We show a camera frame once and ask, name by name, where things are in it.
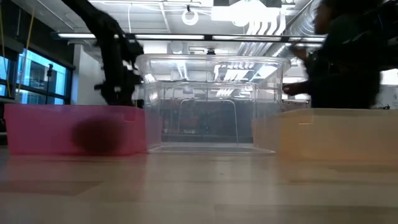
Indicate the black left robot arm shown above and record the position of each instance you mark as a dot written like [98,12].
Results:
[93,18]

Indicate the white ceiling pipes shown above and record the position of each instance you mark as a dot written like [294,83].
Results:
[267,26]

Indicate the black dome ceiling sensor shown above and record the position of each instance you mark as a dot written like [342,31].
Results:
[211,52]

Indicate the pink translucent plastic bin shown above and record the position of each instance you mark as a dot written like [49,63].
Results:
[40,130]

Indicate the bright white ceiling panel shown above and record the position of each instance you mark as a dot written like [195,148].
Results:
[245,11]

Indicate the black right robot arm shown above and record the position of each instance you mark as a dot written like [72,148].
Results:
[391,37]

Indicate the dark red produce item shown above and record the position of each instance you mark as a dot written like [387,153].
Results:
[98,137]

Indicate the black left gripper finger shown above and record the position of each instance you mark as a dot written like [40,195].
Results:
[127,99]
[112,99]

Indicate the large window with dark frame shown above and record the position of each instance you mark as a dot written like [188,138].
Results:
[37,77]

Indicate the orange translucent plastic bin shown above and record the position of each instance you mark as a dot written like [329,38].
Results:
[339,137]

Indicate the person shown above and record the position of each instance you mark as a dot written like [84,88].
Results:
[342,68]

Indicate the black stand by window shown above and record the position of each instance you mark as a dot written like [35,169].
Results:
[49,73]

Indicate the black ceiling light rail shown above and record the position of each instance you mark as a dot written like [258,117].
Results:
[192,37]

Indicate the clear plastic bin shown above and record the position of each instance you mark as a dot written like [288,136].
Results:
[211,102]

